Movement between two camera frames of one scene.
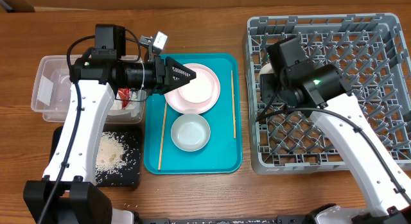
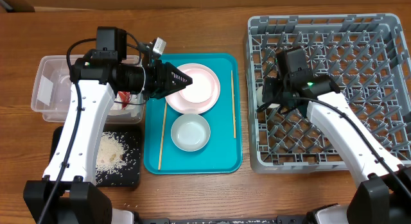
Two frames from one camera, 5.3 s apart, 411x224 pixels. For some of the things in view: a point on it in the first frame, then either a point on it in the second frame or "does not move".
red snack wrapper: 124,94 does not move
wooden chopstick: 162,135 does not move
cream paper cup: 267,68 → 259,99
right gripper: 268,94 does not move
